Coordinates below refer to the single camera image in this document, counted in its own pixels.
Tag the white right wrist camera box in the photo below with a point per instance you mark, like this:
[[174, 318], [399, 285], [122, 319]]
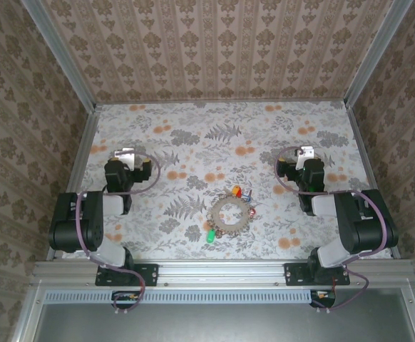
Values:
[[306, 152]]

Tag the floral table cover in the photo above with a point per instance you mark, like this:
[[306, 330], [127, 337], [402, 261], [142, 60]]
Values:
[[207, 124]]

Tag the thin aluminium frame rail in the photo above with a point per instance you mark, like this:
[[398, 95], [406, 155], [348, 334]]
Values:
[[82, 153], [221, 102], [362, 149]]

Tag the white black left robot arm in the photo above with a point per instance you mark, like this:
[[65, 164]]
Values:
[[82, 224]]

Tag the yellow tag key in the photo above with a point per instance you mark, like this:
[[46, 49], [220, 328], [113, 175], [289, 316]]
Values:
[[235, 191]]

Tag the green tag key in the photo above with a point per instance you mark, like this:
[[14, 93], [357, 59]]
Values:
[[210, 236]]

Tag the grey metal panel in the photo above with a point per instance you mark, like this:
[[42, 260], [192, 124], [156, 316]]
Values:
[[221, 324]]

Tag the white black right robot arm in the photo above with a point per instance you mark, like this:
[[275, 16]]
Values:
[[364, 228]]

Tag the wide aluminium base rail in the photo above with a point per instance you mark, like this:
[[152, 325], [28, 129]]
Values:
[[221, 272]]

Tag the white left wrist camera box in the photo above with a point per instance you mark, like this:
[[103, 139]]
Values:
[[126, 158]]

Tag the aluminium frame post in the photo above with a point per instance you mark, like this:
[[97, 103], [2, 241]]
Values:
[[59, 57], [375, 53]]

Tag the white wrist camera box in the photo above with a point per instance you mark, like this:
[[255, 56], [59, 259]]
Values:
[[306, 152], [126, 158]]

